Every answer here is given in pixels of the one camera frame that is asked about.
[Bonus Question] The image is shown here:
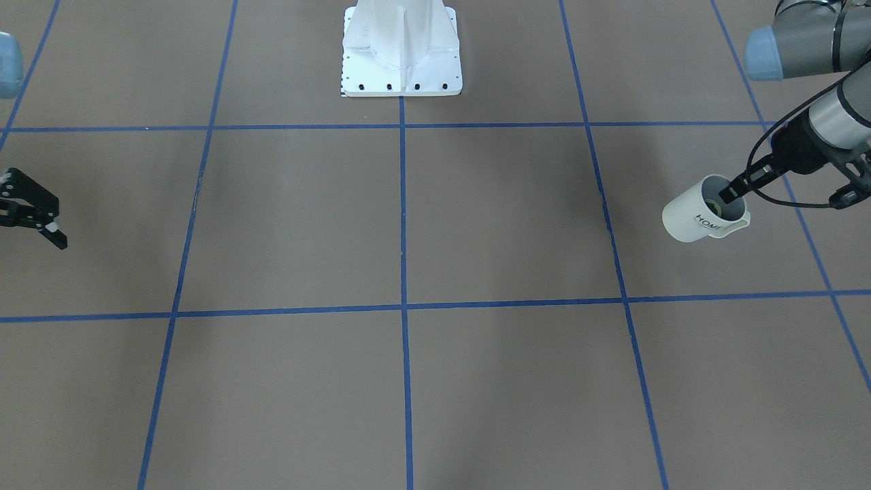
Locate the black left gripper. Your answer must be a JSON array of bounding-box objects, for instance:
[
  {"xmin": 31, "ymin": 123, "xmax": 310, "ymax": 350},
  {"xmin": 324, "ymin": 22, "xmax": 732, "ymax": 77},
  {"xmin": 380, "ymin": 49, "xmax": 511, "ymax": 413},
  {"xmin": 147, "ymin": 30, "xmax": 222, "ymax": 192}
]
[{"xmin": 719, "ymin": 120, "xmax": 870, "ymax": 209}]

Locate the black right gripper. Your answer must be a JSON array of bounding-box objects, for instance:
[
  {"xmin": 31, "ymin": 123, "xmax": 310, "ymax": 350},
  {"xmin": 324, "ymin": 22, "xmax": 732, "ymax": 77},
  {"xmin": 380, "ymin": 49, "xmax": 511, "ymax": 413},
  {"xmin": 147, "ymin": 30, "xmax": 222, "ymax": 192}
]
[{"xmin": 1, "ymin": 168, "xmax": 68, "ymax": 249}]

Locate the white mug with HOME print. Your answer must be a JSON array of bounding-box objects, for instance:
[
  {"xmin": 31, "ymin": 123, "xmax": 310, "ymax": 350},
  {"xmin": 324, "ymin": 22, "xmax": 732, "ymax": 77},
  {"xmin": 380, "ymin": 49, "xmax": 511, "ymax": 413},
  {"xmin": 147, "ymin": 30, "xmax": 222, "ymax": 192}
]
[{"xmin": 661, "ymin": 174, "xmax": 752, "ymax": 243}]

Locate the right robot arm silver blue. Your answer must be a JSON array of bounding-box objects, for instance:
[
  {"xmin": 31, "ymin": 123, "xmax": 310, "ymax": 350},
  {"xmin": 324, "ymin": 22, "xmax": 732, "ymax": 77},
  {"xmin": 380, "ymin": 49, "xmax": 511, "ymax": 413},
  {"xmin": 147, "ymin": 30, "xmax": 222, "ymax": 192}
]
[{"xmin": 1, "ymin": 32, "xmax": 68, "ymax": 249}]

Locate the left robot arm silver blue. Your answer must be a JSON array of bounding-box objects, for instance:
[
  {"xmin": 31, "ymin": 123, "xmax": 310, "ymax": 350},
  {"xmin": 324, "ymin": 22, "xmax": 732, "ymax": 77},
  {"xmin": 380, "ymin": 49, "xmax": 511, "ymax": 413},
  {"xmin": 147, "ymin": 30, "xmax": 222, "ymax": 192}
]
[{"xmin": 718, "ymin": 1, "xmax": 870, "ymax": 209}]

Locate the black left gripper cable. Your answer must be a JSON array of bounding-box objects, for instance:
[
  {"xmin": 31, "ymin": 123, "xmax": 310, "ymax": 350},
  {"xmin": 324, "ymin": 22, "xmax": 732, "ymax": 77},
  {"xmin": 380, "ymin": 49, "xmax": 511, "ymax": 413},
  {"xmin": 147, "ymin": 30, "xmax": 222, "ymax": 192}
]
[{"xmin": 746, "ymin": 65, "xmax": 871, "ymax": 209}]

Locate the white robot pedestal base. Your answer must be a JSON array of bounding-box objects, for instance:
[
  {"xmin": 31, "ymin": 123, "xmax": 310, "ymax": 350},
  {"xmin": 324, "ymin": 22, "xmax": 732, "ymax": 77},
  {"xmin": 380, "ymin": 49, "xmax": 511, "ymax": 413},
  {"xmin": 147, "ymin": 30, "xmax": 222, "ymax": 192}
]
[{"xmin": 340, "ymin": 1, "xmax": 463, "ymax": 97}]

